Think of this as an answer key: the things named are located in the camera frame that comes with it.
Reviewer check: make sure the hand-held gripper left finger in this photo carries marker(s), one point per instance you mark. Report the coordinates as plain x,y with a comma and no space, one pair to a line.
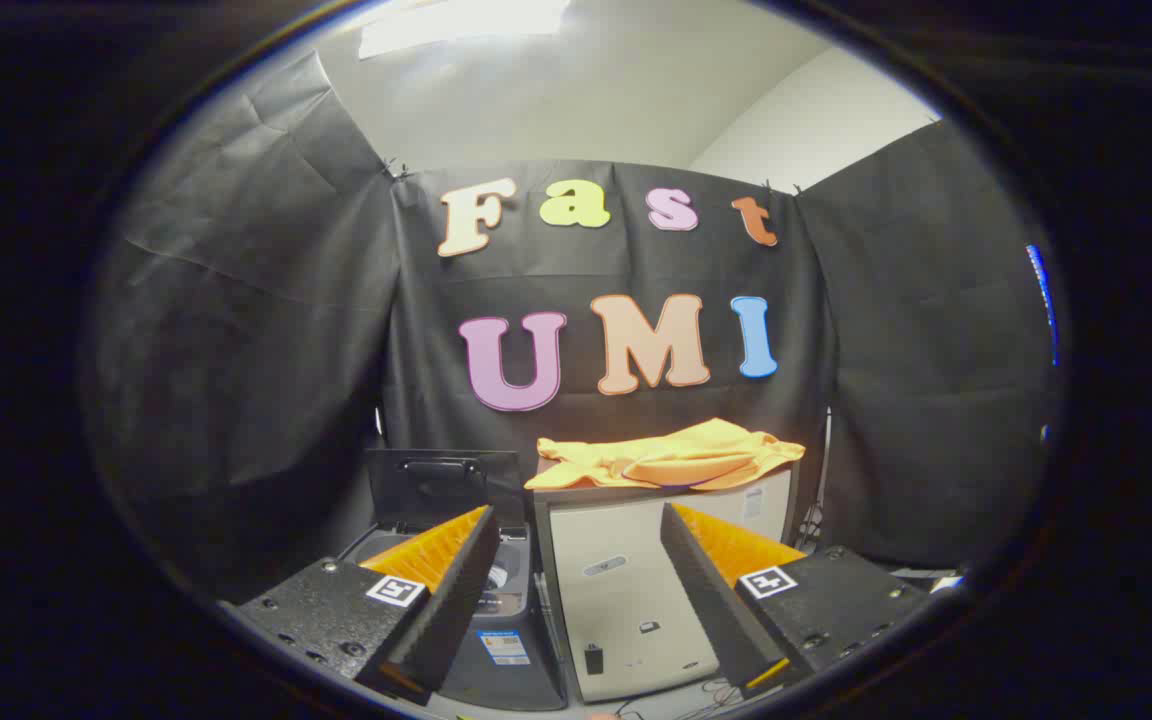
456,590

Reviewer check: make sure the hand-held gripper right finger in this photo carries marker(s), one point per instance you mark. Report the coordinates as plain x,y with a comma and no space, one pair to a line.
701,590

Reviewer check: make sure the dark grey washing machine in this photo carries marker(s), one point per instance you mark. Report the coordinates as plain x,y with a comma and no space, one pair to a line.
511,680

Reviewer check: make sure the orange yellow garment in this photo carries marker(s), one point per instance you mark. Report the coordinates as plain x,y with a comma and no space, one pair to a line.
666,455

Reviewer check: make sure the white cabinet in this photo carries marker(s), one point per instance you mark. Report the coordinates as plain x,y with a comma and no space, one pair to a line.
616,600

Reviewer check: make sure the black backdrop cloth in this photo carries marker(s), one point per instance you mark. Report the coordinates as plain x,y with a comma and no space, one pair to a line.
336,330

